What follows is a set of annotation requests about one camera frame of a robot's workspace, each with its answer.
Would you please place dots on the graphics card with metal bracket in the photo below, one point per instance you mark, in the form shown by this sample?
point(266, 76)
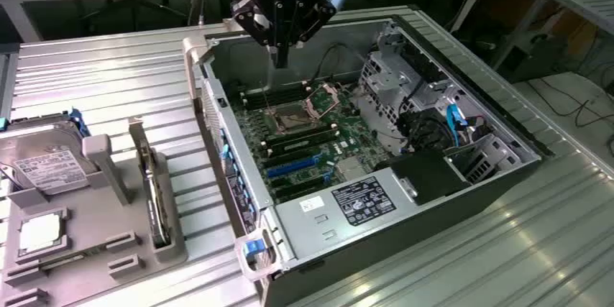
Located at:
point(158, 213)

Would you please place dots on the black RAM slot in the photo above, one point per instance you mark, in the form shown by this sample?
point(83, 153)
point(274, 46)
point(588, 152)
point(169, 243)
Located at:
point(274, 92)
point(278, 101)

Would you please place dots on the blue expansion slot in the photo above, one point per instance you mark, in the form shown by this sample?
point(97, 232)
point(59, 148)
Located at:
point(293, 167)

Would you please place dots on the black expansion slot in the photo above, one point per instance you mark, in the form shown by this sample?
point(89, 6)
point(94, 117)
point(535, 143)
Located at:
point(298, 183)

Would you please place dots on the metal socket cover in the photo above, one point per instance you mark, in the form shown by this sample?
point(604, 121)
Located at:
point(326, 95)

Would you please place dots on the large silver disk bay cage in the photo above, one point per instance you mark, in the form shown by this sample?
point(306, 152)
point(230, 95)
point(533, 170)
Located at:
point(384, 80)

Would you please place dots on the thin metal locking lever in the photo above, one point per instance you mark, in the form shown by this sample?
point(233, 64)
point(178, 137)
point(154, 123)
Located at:
point(265, 100)

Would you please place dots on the black office chair base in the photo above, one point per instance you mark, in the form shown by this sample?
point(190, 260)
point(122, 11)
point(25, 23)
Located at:
point(139, 6)

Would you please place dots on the CPU socket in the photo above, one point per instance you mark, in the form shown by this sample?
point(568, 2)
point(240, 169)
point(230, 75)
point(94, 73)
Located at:
point(290, 118)

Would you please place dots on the green RAM stick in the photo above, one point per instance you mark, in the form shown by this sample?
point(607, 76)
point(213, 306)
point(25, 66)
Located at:
point(73, 258)
point(302, 143)

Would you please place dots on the green motherboard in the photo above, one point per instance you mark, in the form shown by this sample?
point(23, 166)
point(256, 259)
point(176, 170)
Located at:
point(350, 141)

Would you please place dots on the silver chipset heat sink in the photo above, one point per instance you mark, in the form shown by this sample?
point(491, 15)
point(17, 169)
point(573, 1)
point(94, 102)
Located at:
point(353, 168)

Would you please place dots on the blue disk carrier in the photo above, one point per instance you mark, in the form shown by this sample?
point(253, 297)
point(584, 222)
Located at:
point(79, 122)

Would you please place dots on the black box device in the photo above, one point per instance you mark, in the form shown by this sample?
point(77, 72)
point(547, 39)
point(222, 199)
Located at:
point(537, 55)

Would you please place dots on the black plastic shroud box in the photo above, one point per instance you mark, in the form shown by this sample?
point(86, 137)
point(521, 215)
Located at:
point(428, 174)

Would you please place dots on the small silver disk bay cage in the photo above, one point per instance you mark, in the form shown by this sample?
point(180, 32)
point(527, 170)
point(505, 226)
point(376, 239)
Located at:
point(480, 163)

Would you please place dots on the metal slat shelf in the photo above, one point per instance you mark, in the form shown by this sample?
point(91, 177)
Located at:
point(585, 1)

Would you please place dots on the silver power supply unit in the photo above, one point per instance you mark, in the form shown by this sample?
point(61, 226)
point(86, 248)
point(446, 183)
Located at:
point(326, 228)

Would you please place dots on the silver hard disk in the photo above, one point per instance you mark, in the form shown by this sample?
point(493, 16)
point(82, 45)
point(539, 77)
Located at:
point(43, 163)

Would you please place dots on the blue plastic clip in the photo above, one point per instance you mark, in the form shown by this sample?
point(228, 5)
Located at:
point(253, 248)

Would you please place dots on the grey parts rack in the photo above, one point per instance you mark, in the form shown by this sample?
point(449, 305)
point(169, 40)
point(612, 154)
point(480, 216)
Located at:
point(97, 220)

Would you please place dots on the open black PC case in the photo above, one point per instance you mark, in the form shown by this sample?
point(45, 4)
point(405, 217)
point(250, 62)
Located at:
point(432, 242)

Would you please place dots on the silver CPU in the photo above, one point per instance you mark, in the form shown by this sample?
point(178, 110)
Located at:
point(41, 233)

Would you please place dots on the tall grey corner bracket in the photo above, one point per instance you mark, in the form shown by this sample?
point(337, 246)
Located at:
point(192, 69)

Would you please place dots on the grey metal frame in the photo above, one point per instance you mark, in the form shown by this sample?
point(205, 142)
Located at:
point(7, 77)

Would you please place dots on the short grey corner bracket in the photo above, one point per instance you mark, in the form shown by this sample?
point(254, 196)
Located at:
point(245, 267)

